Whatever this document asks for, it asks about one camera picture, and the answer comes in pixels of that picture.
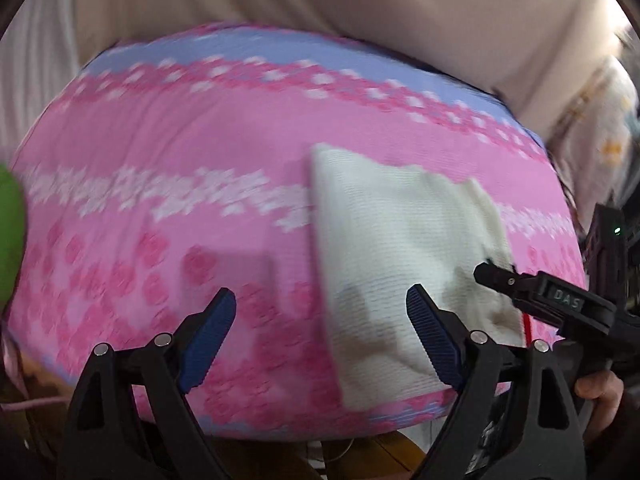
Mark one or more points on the beige curtain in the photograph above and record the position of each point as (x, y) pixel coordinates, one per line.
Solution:
(534, 54)

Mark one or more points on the floral beige fabric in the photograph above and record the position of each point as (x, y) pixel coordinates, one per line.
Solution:
(592, 142)

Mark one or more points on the white striped curtain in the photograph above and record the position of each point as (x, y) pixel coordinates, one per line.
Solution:
(38, 58)

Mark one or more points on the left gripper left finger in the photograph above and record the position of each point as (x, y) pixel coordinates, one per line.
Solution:
(129, 417)

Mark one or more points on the white knit sweater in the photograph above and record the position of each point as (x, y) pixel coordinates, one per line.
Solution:
(380, 230)

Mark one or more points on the person's right hand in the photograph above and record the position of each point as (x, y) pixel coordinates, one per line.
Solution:
(605, 390)

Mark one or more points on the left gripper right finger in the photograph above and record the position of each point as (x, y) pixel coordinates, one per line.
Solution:
(513, 417)

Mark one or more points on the green storage bin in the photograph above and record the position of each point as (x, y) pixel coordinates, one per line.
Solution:
(12, 233)

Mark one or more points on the pink floral bed sheet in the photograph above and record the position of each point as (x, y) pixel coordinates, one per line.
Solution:
(166, 171)

